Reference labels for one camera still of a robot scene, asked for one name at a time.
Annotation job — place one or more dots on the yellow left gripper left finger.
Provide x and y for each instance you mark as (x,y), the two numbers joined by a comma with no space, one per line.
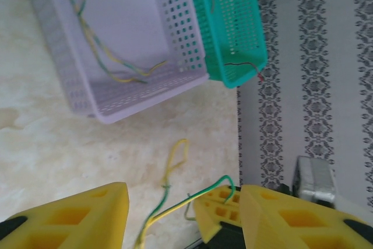
(110,202)

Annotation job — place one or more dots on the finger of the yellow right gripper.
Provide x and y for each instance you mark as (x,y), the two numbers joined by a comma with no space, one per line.
(233,196)
(208,220)

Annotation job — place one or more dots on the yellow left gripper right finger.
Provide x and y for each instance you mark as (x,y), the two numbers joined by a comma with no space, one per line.
(262,217)

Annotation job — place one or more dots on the teal plastic basket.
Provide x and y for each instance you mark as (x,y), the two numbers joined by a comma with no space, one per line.
(233,27)

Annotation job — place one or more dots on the lilac plastic basket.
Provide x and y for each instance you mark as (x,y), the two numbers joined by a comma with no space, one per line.
(131,13)

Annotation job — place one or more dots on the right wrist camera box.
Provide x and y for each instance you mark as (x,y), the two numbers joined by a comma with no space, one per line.
(314,179)

